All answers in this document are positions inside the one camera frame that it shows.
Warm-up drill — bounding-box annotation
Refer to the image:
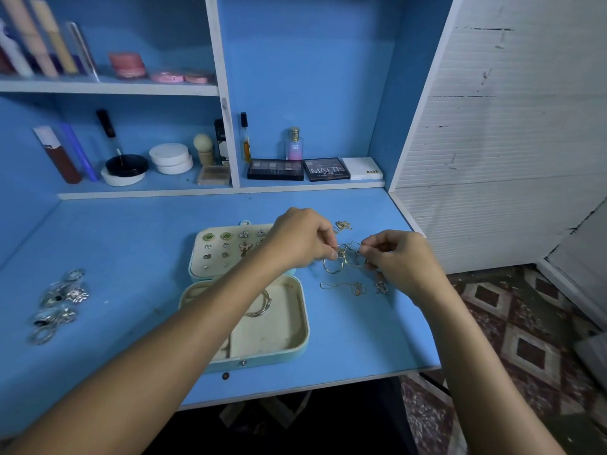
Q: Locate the person's right hand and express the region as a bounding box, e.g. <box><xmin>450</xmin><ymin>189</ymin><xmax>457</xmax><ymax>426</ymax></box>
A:
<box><xmin>359</xmin><ymin>230</ymin><xmax>451</xmax><ymax>304</ymax></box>

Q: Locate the person's left hand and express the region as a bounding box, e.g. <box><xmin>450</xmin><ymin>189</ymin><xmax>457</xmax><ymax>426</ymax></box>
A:
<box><xmin>261</xmin><ymin>207</ymin><xmax>341</xmax><ymax>271</ymax></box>

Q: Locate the pile of silver bracelets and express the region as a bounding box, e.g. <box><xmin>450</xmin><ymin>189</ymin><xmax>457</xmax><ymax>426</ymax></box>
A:
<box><xmin>317</xmin><ymin>219</ymin><xmax>392</xmax><ymax>298</ymax></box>

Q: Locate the silver bangle bracelet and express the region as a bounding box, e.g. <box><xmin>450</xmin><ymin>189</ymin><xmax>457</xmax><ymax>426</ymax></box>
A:
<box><xmin>242</xmin><ymin>287</ymin><xmax>274</xmax><ymax>319</ymax></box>

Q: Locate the cream jewellery box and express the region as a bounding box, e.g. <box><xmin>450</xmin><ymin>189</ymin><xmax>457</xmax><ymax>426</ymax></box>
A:
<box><xmin>178</xmin><ymin>221</ymin><xmax>312</xmax><ymax>373</ymax></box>

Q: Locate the pile of silver rings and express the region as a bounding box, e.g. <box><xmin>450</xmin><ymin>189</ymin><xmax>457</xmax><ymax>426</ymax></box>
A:
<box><xmin>27</xmin><ymin>268</ymin><xmax>91</xmax><ymax>347</ymax></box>

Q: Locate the person's right forearm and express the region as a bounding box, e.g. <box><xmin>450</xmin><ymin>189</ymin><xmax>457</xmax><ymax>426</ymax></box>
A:
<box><xmin>417</xmin><ymin>279</ymin><xmax>565</xmax><ymax>455</ymax></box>

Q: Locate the person's left forearm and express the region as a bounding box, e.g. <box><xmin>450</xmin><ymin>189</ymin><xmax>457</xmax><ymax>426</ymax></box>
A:
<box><xmin>4</xmin><ymin>260</ymin><xmax>286</xmax><ymax>455</ymax></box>

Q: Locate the white flat box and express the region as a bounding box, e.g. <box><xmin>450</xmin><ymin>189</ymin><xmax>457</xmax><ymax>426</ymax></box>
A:
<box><xmin>341</xmin><ymin>156</ymin><xmax>385</xmax><ymax>181</ymax></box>

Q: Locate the person's dark clothing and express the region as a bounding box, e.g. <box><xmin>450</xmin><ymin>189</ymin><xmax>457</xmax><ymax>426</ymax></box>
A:
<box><xmin>142</xmin><ymin>384</ymin><xmax>419</xmax><ymax>455</ymax></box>

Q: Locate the dark eyeshadow palette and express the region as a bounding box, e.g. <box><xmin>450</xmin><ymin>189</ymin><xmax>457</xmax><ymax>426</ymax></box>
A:
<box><xmin>247</xmin><ymin>159</ymin><xmax>305</xmax><ymax>182</ymax></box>

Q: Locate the black lettered eyeshadow palette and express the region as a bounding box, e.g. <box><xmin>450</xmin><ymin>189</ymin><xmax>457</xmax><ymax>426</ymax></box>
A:
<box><xmin>302</xmin><ymin>157</ymin><xmax>352</xmax><ymax>182</ymax></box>

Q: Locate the small pink perfume bottle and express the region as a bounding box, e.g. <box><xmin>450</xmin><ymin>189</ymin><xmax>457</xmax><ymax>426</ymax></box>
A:
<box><xmin>285</xmin><ymin>128</ymin><xmax>305</xmax><ymax>162</ymax></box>

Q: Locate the square brown powder compact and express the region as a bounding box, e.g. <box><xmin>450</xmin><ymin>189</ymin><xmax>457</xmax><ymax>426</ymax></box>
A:
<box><xmin>196</xmin><ymin>164</ymin><xmax>233</xmax><ymax>188</ymax></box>

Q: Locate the thin dark cosmetic bottle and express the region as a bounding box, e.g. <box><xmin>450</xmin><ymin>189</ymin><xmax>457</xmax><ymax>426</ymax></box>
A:
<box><xmin>239</xmin><ymin>111</ymin><xmax>252</xmax><ymax>165</ymax></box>

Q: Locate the black cosmetic bottle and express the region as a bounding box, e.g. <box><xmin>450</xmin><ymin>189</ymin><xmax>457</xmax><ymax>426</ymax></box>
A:
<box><xmin>213</xmin><ymin>118</ymin><xmax>228</xmax><ymax>167</ymax></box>

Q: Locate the beige makeup sponge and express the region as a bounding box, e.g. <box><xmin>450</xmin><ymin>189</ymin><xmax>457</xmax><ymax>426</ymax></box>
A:
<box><xmin>193</xmin><ymin>133</ymin><xmax>216</xmax><ymax>167</ymax></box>

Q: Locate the white slatted cabinet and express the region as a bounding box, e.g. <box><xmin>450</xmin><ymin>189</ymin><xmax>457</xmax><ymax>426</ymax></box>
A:
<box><xmin>389</xmin><ymin>0</ymin><xmax>607</xmax><ymax>276</ymax></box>

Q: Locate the white round cream jar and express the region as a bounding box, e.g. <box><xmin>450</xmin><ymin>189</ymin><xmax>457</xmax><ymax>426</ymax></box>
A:
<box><xmin>149</xmin><ymin>142</ymin><xmax>195</xmax><ymax>176</ymax></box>

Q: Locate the white bowl black inside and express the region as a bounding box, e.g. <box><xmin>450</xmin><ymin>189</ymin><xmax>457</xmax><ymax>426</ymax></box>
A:
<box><xmin>101</xmin><ymin>154</ymin><xmax>150</xmax><ymax>188</ymax></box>

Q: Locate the white shelf unit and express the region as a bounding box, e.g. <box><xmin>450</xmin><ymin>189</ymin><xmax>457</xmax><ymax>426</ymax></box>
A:
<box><xmin>0</xmin><ymin>0</ymin><xmax>385</xmax><ymax>200</ymax></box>

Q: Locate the pale plastic bag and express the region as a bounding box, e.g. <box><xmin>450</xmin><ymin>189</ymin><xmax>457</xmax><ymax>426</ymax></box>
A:
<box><xmin>573</xmin><ymin>331</ymin><xmax>607</xmax><ymax>394</ymax></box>

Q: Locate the black makeup brush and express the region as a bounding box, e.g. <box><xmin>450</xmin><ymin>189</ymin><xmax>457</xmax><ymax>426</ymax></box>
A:
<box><xmin>95</xmin><ymin>109</ymin><xmax>125</xmax><ymax>162</ymax></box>

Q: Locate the blue cosmetic tube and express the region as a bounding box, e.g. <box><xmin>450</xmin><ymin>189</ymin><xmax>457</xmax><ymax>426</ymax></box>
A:
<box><xmin>57</xmin><ymin>121</ymin><xmax>100</xmax><ymax>182</ymax></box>

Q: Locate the pink round jar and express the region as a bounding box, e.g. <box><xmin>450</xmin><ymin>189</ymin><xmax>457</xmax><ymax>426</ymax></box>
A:
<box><xmin>107</xmin><ymin>52</ymin><xmax>148</xmax><ymax>80</ymax></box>

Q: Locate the brown lipstick tube white cap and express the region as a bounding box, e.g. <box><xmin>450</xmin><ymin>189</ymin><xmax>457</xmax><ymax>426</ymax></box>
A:
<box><xmin>33</xmin><ymin>124</ymin><xmax>83</xmax><ymax>185</ymax></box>

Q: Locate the short beige cosmetic tube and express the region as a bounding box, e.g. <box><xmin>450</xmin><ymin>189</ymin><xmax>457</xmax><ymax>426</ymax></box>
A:
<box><xmin>28</xmin><ymin>0</ymin><xmax>81</xmax><ymax>76</ymax></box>

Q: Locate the tall beige cosmetic tube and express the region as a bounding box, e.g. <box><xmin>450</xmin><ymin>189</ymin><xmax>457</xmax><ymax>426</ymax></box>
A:
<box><xmin>0</xmin><ymin>0</ymin><xmax>60</xmax><ymax>78</ymax></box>

